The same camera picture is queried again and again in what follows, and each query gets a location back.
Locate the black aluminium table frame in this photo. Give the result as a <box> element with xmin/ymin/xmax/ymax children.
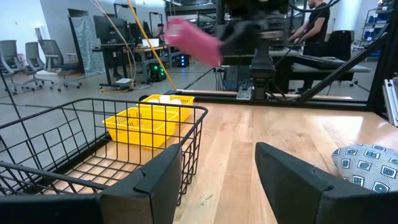
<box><xmin>164</xmin><ymin>0</ymin><xmax>398</xmax><ymax>113</ymax></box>

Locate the person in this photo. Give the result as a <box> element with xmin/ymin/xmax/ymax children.
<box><xmin>152</xmin><ymin>23</ymin><xmax>166</xmax><ymax>44</ymax></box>
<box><xmin>287</xmin><ymin>0</ymin><xmax>331</xmax><ymax>94</ymax></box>

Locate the black side table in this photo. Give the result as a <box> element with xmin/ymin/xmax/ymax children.
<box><xmin>289</xmin><ymin>54</ymin><xmax>371</xmax><ymax>82</ymax></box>

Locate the black computer monitor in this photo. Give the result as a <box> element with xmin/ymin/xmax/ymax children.
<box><xmin>93</xmin><ymin>14</ymin><xmax>129</xmax><ymax>45</ymax></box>

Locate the shelf with blue bins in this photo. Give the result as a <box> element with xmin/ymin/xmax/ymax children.
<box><xmin>357</xmin><ymin>7</ymin><xmax>390</xmax><ymax>60</ymax></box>

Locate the pink bandage roll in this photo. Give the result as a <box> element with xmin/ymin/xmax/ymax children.
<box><xmin>164</xmin><ymin>17</ymin><xmax>223</xmax><ymax>67</ymax></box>

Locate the thin yellow cable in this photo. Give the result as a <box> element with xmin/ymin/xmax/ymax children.
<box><xmin>90</xmin><ymin>0</ymin><xmax>137</xmax><ymax>94</ymax></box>

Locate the yellow plastic basket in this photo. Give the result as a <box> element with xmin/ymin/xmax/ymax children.
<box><xmin>138</xmin><ymin>94</ymin><xmax>196</xmax><ymax>123</ymax></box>
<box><xmin>102</xmin><ymin>107</ymin><xmax>180</xmax><ymax>150</ymax></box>

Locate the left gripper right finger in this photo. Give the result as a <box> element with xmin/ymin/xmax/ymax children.
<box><xmin>254</xmin><ymin>142</ymin><xmax>398</xmax><ymax>224</ymax></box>

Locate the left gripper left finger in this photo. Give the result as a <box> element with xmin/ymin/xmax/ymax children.
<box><xmin>99</xmin><ymin>143</ymin><xmax>183</xmax><ymax>224</ymax></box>

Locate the striped patterned fabric pouch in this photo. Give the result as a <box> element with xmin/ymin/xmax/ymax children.
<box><xmin>331</xmin><ymin>143</ymin><xmax>398</xmax><ymax>194</ymax></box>

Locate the grey office chair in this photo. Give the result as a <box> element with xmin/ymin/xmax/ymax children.
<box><xmin>0</xmin><ymin>39</ymin><xmax>35</xmax><ymax>95</ymax></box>
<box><xmin>24</xmin><ymin>42</ymin><xmax>54</xmax><ymax>87</ymax></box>
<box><xmin>39</xmin><ymin>39</ymin><xmax>83</xmax><ymax>91</ymax></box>

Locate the computer tower with green light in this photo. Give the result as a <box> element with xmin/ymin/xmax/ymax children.
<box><xmin>149</xmin><ymin>62</ymin><xmax>167</xmax><ymax>83</ymax></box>

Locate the black office chair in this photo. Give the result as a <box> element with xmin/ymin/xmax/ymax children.
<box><xmin>326</xmin><ymin>30</ymin><xmax>354</xmax><ymax>87</ymax></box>

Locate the black wire basket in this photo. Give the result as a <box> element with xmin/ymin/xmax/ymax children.
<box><xmin>0</xmin><ymin>98</ymin><xmax>209</xmax><ymax>206</ymax></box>

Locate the silver frame bracket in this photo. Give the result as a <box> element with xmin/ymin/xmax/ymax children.
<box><xmin>382</xmin><ymin>78</ymin><xmax>398</xmax><ymax>127</ymax></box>

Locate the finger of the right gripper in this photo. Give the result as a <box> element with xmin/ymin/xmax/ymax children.
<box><xmin>217</xmin><ymin>23</ymin><xmax>248</xmax><ymax>57</ymax></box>

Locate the thick yellow cable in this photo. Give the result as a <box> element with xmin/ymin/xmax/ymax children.
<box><xmin>126</xmin><ymin>0</ymin><xmax>178</xmax><ymax>91</ymax></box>

